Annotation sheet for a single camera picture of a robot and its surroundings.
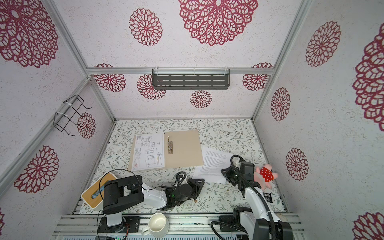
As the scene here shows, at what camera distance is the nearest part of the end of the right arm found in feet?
2.08

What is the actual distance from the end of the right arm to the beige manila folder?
0.78 ft

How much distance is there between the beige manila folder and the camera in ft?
3.23
